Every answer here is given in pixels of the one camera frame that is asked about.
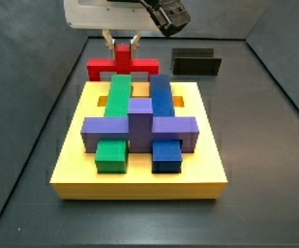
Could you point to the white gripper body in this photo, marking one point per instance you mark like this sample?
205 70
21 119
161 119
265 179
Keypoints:
101 14

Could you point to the yellow slotted base board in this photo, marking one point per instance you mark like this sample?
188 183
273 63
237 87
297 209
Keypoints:
201 180

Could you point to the black angled bracket holder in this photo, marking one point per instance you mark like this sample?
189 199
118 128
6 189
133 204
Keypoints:
196 62

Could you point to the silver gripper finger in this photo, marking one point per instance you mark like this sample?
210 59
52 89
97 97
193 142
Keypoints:
136 41
110 41

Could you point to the purple cross-shaped block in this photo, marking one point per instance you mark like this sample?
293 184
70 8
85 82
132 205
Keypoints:
140 123

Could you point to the green rectangular bar block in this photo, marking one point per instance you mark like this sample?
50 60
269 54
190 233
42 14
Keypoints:
112 152

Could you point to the blue rectangular bar block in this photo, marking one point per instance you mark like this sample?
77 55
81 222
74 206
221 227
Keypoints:
166 148

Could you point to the red cross-shaped block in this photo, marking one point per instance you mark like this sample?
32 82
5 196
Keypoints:
122 64

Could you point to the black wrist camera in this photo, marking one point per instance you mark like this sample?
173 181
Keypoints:
169 14

